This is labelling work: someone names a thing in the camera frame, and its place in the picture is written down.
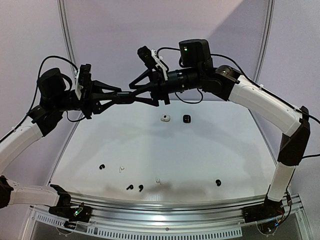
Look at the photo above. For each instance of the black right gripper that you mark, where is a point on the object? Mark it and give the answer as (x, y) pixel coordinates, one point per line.
(159, 85)

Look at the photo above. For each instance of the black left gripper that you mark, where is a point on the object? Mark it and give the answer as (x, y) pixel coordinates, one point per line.
(92, 102)

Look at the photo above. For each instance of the large black charging case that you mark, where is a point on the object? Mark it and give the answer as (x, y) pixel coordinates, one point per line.
(124, 97)

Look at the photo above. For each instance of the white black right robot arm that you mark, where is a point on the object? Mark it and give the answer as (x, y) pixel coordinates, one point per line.
(231, 85)

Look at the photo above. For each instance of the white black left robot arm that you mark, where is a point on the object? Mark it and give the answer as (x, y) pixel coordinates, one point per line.
(58, 94)

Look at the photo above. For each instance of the white earbud charging case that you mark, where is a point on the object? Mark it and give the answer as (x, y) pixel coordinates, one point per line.
(165, 118)

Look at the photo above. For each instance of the small black charging case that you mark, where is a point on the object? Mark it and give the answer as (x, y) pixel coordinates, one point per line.
(186, 118)

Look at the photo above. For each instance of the white earbud left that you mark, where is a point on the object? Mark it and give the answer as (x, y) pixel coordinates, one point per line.
(121, 169)

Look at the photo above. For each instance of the black stem earbud left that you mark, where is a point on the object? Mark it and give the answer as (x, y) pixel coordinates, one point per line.
(130, 187)

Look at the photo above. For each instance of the black stem earbud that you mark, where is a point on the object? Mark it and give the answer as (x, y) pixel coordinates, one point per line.
(130, 187)
(141, 187)

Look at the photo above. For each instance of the black stem earbud right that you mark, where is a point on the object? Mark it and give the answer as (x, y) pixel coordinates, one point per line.
(141, 187)

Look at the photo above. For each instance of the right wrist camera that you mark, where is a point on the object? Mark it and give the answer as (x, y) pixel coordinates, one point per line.
(152, 61)

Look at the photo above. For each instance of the left aluminium frame post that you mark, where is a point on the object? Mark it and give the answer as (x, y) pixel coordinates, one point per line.
(62, 10)

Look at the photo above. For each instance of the aluminium frame post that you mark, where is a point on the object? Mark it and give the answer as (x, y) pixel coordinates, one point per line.
(264, 39)
(62, 10)

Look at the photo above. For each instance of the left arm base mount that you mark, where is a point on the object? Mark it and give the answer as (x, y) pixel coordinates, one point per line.
(73, 213)

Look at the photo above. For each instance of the perforated metal cable tray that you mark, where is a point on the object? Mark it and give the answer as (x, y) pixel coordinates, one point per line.
(54, 228)

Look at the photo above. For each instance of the front aluminium rail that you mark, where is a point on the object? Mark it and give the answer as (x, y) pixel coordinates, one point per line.
(240, 211)

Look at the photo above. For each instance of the right aluminium frame post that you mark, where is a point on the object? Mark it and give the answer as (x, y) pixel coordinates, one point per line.
(264, 39)

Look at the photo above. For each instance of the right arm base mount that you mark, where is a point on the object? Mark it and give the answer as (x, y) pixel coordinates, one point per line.
(267, 210)

